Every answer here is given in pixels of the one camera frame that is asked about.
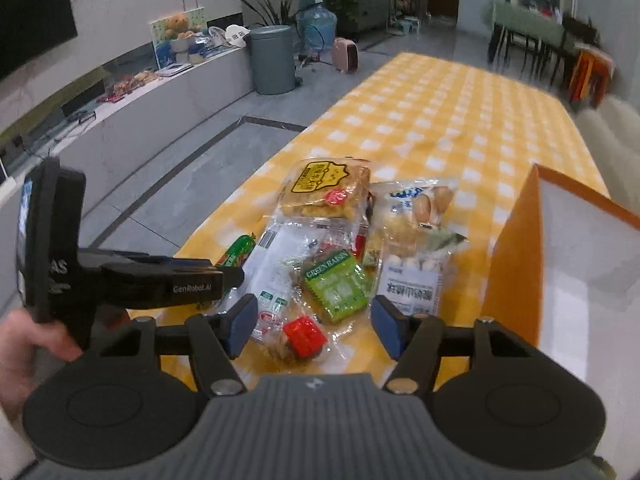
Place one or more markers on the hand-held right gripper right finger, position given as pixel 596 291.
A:
pixel 386 326

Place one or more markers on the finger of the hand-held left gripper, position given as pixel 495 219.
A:
pixel 232 277
pixel 175 263

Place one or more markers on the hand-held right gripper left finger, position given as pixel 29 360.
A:
pixel 242 324

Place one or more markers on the green red sausage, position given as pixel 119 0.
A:
pixel 237 252

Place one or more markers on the long clear packet white label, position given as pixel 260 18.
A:
pixel 270 270

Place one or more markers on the clear packet of white balls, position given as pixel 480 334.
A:
pixel 410 285

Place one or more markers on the small red snack packet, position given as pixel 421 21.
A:
pixel 302 335

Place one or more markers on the green raisin packet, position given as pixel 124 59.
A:
pixel 335 285

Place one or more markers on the small green sachet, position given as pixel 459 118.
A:
pixel 372 252

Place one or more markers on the blue white bun packet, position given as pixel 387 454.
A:
pixel 415 210

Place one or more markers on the bread packet with yellow label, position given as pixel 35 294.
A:
pixel 320 185

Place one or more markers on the orange cardboard box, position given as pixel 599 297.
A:
pixel 515 260

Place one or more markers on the pile of snacks on ledge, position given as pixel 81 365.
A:
pixel 130 85

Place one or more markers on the person's left hand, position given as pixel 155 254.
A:
pixel 20 355

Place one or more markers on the yellow checked tablecloth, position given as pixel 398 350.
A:
pixel 425 110

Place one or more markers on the grey trash bin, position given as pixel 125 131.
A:
pixel 272 60

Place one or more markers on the teddy bear picture box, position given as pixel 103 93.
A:
pixel 175 35

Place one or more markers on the black television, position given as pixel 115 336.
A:
pixel 30 5

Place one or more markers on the pink heater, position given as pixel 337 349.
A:
pixel 346 55

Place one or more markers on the blue water bottle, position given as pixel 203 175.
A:
pixel 316 25

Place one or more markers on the potted plant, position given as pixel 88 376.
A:
pixel 267 7

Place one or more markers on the white armchair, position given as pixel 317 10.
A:
pixel 615 140

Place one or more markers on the orange stool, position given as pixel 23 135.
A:
pixel 592 75

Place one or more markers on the dining table with green cloth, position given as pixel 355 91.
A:
pixel 530 22

